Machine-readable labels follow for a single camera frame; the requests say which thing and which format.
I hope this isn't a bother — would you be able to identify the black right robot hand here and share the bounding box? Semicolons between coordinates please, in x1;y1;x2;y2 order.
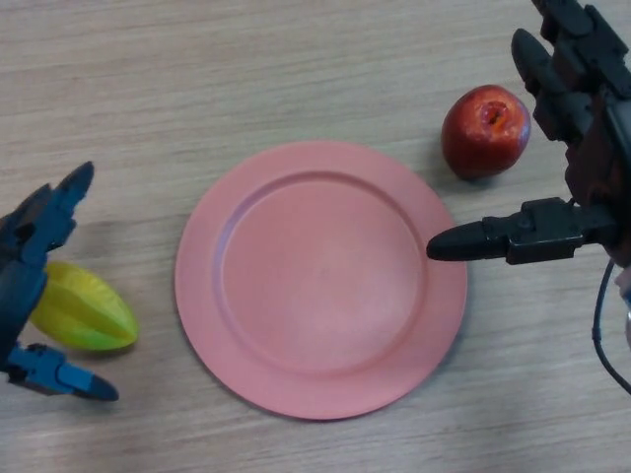
426;0;631;270

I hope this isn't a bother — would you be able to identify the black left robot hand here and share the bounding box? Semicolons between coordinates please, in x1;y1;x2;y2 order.
0;161;120;403

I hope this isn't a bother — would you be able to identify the red apple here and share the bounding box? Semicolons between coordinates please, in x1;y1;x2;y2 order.
440;84;532;181

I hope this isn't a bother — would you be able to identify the yellow starfruit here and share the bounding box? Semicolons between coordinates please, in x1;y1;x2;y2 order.
28;261;139;352

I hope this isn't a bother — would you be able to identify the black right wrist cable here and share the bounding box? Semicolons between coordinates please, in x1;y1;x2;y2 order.
591;258;631;395

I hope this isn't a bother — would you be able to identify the pink round plate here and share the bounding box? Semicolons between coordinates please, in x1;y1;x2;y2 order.
174;140;468;421

